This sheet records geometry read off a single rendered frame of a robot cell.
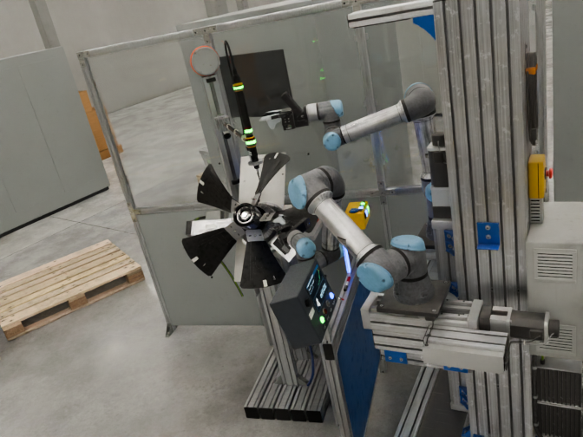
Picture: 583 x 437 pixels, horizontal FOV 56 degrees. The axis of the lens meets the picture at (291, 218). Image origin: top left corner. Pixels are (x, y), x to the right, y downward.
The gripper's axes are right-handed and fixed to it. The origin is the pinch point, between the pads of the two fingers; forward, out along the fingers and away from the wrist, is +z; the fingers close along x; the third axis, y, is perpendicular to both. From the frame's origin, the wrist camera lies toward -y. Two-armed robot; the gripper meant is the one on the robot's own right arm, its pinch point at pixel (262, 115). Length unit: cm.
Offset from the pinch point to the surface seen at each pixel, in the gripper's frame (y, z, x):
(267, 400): 158, 32, -1
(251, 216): 44.8, 14.7, -4.6
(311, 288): 44, -20, -78
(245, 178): 39, 24, 38
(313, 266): 41, -21, -69
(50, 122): 50, 372, 436
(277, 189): 46, 7, 30
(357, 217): 61, -33, 14
